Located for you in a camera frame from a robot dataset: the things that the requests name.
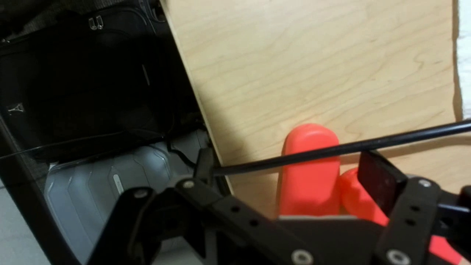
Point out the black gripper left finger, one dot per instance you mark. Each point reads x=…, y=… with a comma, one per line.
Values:
x=217, y=207

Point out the black laptop bag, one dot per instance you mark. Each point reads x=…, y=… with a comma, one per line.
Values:
x=100, y=82

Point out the orange block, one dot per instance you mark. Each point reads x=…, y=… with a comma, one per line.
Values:
x=309, y=188

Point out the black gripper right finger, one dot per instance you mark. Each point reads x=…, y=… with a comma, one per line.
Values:
x=387, y=195

